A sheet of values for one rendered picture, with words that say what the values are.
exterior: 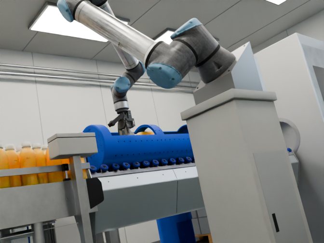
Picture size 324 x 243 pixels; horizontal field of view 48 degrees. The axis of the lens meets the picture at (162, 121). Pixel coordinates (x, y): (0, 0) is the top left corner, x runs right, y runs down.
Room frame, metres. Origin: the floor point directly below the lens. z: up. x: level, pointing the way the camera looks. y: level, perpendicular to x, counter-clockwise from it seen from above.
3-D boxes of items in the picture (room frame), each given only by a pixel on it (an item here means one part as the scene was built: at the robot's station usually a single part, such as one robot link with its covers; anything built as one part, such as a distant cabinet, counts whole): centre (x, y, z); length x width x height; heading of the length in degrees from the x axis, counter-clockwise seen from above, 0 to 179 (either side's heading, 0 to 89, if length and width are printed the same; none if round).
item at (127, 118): (2.22, 0.22, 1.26); 0.09 x 0.08 x 0.12; 134
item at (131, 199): (2.77, -0.27, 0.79); 2.17 x 0.29 x 0.34; 134
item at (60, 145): (1.69, 0.43, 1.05); 0.20 x 0.10 x 0.10; 134
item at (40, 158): (1.74, 0.62, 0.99); 0.07 x 0.07 x 0.19
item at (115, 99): (2.21, 0.23, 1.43); 0.10 x 0.09 x 0.12; 16
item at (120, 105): (2.22, 0.23, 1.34); 0.10 x 0.09 x 0.05; 44
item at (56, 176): (1.75, 0.55, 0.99); 0.07 x 0.07 x 0.19
